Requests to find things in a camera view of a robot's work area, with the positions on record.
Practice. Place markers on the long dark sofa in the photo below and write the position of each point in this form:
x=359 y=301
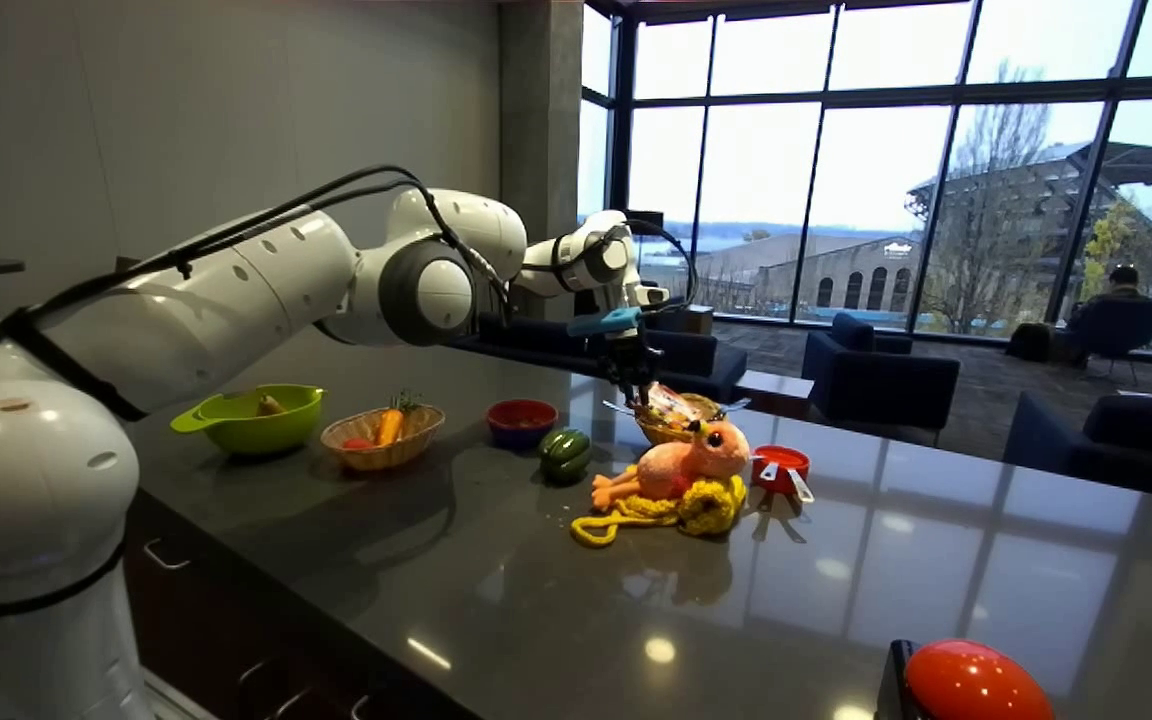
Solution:
x=1138 y=440

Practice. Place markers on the red white toy cup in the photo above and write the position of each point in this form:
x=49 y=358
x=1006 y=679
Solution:
x=778 y=465

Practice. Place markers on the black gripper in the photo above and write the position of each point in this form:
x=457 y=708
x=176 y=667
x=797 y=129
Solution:
x=625 y=358

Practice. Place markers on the seated person by window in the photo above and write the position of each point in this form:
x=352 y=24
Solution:
x=1122 y=301

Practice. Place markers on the shiny red ball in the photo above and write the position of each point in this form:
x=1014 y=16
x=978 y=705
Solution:
x=978 y=682

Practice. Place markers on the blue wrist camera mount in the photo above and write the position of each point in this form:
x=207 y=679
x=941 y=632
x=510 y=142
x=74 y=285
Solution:
x=604 y=321

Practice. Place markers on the pink orange plush toy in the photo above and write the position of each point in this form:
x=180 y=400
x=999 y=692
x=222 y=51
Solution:
x=669 y=469

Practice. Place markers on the yellow plush toy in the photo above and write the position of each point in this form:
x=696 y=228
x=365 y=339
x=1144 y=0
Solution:
x=714 y=507

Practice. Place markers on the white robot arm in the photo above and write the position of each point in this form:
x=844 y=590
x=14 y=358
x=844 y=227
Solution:
x=202 y=305

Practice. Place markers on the small red bowl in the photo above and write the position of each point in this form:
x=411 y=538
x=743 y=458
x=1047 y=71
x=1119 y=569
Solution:
x=523 y=427

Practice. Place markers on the green toy pepper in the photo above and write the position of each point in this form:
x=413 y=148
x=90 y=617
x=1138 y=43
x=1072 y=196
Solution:
x=566 y=458

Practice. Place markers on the orange toy carrot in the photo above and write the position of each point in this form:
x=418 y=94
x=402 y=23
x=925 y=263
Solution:
x=389 y=427

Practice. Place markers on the blue armchair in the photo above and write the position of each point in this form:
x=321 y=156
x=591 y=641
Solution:
x=877 y=383

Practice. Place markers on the black window frame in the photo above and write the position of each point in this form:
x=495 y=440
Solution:
x=948 y=94

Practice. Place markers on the wicker basket with carrot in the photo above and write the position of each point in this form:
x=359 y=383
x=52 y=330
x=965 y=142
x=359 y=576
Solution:
x=383 y=458

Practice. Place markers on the small lounge table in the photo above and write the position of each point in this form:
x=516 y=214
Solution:
x=778 y=388

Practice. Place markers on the lime green bowl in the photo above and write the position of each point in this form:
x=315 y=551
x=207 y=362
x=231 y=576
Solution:
x=248 y=435

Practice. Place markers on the red toy tomato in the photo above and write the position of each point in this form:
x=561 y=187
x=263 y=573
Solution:
x=359 y=440

